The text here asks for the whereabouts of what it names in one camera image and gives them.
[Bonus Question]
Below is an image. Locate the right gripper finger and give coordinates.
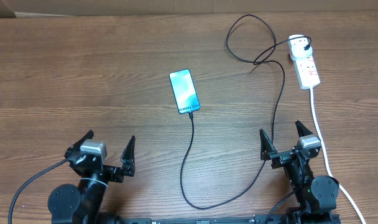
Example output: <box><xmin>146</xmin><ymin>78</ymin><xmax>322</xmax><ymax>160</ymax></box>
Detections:
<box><xmin>259</xmin><ymin>129</ymin><xmax>277</xmax><ymax>161</ymax></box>
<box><xmin>295</xmin><ymin>120</ymin><xmax>313</xmax><ymax>137</ymax></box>

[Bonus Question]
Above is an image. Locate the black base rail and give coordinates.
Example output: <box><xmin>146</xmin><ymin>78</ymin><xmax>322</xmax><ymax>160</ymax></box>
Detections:
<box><xmin>96</xmin><ymin>213</ymin><xmax>341</xmax><ymax>224</ymax></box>

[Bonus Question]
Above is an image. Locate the blue Samsung Galaxy smartphone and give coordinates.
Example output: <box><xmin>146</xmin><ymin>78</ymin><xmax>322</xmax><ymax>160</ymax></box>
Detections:
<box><xmin>169</xmin><ymin>69</ymin><xmax>201</xmax><ymax>114</ymax></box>

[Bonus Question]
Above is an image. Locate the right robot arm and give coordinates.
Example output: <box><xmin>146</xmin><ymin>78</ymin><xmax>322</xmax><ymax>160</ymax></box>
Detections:
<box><xmin>254</xmin><ymin>121</ymin><xmax>341</xmax><ymax>223</ymax></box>

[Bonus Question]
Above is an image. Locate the black USB charging cable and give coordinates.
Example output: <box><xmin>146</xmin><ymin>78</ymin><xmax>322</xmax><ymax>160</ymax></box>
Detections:
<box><xmin>179</xmin><ymin>14</ymin><xmax>312</xmax><ymax>210</ymax></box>

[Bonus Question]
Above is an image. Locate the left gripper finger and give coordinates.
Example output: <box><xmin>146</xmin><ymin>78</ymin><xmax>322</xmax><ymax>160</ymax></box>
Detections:
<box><xmin>64</xmin><ymin>130</ymin><xmax>94</xmax><ymax>159</ymax></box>
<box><xmin>121</xmin><ymin>136</ymin><xmax>136</xmax><ymax>177</ymax></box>

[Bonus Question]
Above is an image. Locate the white power strip cord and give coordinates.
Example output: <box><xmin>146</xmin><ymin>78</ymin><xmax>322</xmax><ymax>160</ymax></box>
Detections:
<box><xmin>309</xmin><ymin>87</ymin><xmax>367</xmax><ymax>224</ymax></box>

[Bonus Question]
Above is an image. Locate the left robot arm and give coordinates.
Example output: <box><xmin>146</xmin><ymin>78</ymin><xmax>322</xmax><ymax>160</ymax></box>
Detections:
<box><xmin>47</xmin><ymin>130</ymin><xmax>136</xmax><ymax>224</ymax></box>

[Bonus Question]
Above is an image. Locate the white wall charger adapter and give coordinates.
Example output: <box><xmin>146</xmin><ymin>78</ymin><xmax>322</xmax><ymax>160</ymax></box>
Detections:
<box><xmin>288</xmin><ymin>34</ymin><xmax>313</xmax><ymax>61</ymax></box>

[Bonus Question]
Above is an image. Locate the white power strip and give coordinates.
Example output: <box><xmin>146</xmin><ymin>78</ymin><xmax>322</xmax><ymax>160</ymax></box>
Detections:
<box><xmin>293</xmin><ymin>56</ymin><xmax>320</xmax><ymax>90</ymax></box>

